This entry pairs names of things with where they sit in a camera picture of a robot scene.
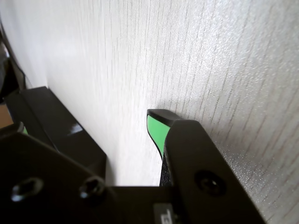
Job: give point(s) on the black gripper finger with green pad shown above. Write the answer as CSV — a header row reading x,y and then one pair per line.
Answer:
x,y
201,168
35,177

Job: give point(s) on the black open box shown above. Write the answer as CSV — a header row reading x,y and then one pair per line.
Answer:
x,y
70,130

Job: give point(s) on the black cardboard box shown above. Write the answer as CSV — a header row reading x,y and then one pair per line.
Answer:
x,y
17,109

